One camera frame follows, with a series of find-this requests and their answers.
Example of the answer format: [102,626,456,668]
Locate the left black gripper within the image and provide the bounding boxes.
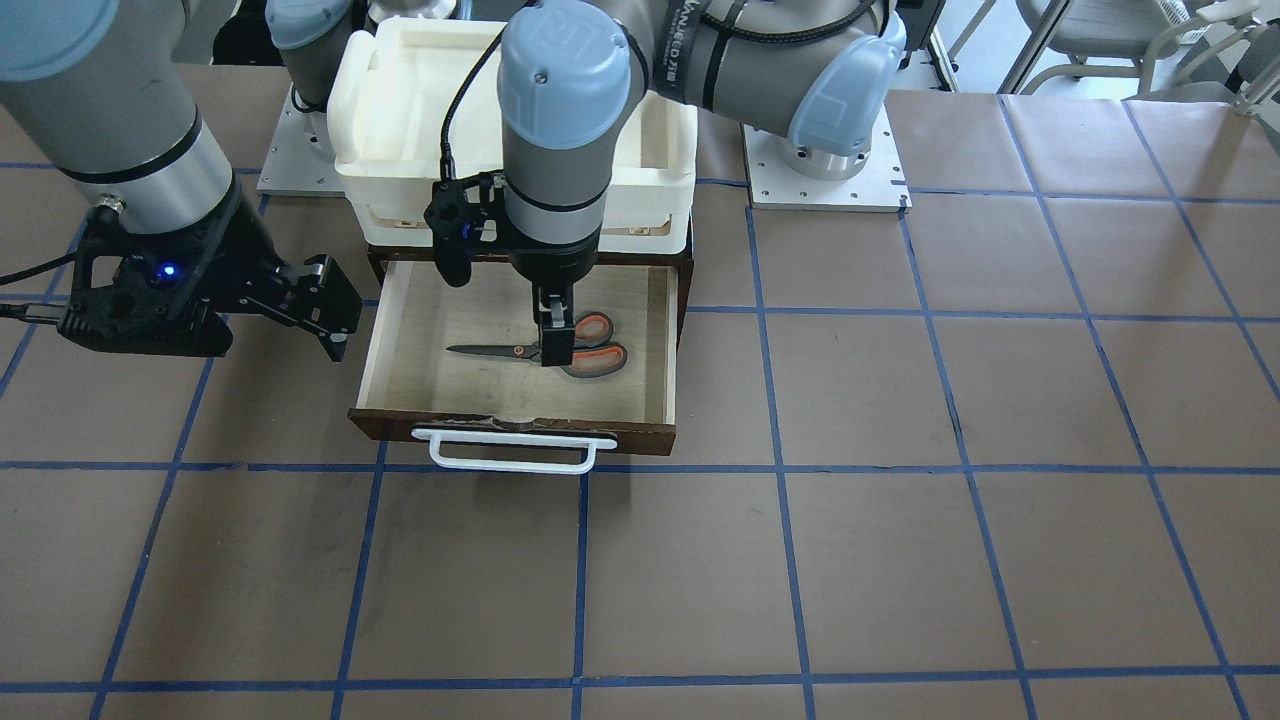
[424,172,603,366]

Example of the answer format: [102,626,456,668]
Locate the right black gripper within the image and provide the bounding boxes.
[58,190,364,363]

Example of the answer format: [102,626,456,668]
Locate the orange grey scissors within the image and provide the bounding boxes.
[447,311,628,379]

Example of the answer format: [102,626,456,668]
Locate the dark wooden drawer box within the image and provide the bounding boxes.
[349,245,692,456]

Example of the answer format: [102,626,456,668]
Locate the white drawer handle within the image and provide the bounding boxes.
[411,427,620,475]

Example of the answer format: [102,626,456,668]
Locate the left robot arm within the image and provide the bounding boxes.
[425,1,908,366]

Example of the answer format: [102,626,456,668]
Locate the white foam tray box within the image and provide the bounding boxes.
[326,18,698,255]

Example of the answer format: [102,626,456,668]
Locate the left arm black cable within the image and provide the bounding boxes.
[436,26,511,186]

